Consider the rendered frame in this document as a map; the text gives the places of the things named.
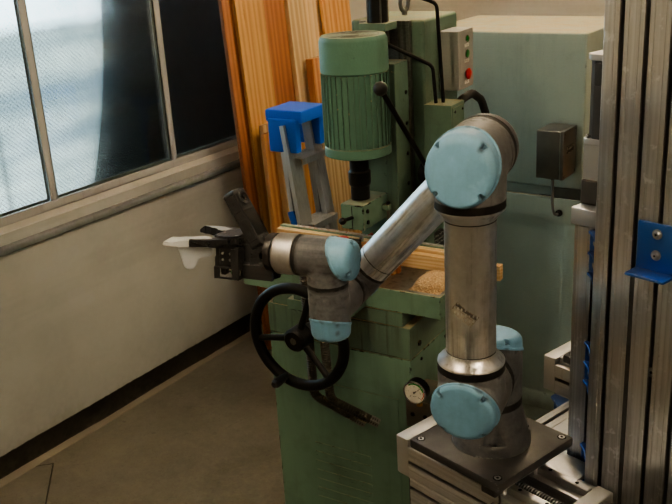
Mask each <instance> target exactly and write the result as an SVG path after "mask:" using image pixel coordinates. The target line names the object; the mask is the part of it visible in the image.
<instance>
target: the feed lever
mask: <svg viewBox="0 0 672 504"><path fill-rule="evenodd" d="M373 91H374V93H375V94H376V95H377V96H382V98H383V100H384V101H385V103H386V105H387V106H388V108H389V110H390V111H391V113H392V115H393V116H394V118H395V120H396V121H397V123H398V125H399V126H400V128H401V130H402V131H403V133H404V135H405V137H406V138H407V140H408V142H409V143H410V145H411V147H412V148H413V150H414V152H415V153H416V155H417V157H418V158H419V160H420V162H421V164H420V165H419V168H418V180H419V182H420V183H423V182H424V180H425V162H426V160H425V158H424V156H423V155H422V153H421V151H420V150H419V148H418V146H417V144H416V143H415V141H414V139H413V138H412V136H411V134H410V132H409V131H408V129H407V127H406V126H405V124H404V122H403V121H402V119H401V117H400V115H399V114H398V112H397V110H396V109H395V107H394V105H393V103H392V102H391V100H390V98H389V97H388V95H387V91H388V87H387V84H386V83H385V82H383V81H379V82H376V83H375V84H374V86H373Z"/></svg>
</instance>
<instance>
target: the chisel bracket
mask: <svg viewBox="0 0 672 504"><path fill-rule="evenodd" d="M386 201H387V193H386V192H378V191H370V199H368V200H363V201H355V200H352V199H349V200H347V201H345V202H343V203H342V204H341V217H343V218H347V217H350V216H353V217H354V219H352V220H350V221H347V222H346V224H345V225H342V228H346V229H353V230H360V231H365V230H367V229H368V228H370V227H371V226H373V225H375V224H376V223H378V222H379V221H381V220H383V219H384V218H386V217H387V210H382V205H383V204H384V203H386Z"/></svg>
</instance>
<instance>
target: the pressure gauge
mask: <svg viewBox="0 0 672 504"><path fill-rule="evenodd" d="M419 389H420V390H419ZM416 391H417V392H416ZM413 392H416V393H415V394H413ZM403 393H404V396H405V397H406V399H407V400H408V401H409V402H411V403H413V404H417V406H418V407H421V406H423V402H424V400H425V399H426V398H427V397H428V396H429V394H430V388H429V385H428V384H427V382H426V381H425V380H423V379H422V378H419V377H414V378H411V379H410V380H409V381H408V382H407V383H406V384H405V385H404V387H403Z"/></svg>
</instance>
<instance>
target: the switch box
mask: <svg viewBox="0 0 672 504"><path fill-rule="evenodd" d="M440 32H441V47H442V61H443V76H444V90H450V91H459V90H462V89H464V88H466V87H468V86H471V85H473V28H472V27H452V28H448V29H445V30H442V31H440ZM466 35H469V37H470V39H469V41H468V42H466V41H465V37H466ZM466 43H469V46H467V47H465V44H466ZM466 49H469V51H470V55H469V57H468V58H469V62H466V63H465V59H468V58H466V57H465V51H466ZM467 68H470V69H471V71H472V76H471V78H470V79H469V83H466V84H465V81H466V80H468V79H467V78H466V76H465V72H466V70H467Z"/></svg>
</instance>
